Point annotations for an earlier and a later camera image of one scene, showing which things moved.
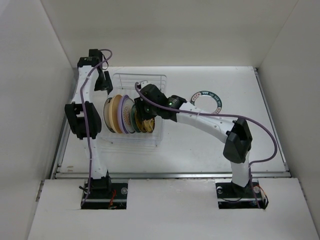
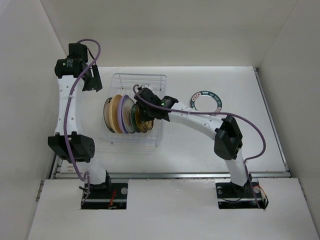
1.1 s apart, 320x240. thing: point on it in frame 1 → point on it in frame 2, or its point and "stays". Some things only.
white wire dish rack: x=124 y=84 stays
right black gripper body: x=145 y=111 stays
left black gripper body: x=102 y=83 → x=91 y=81
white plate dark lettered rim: x=208 y=101 stays
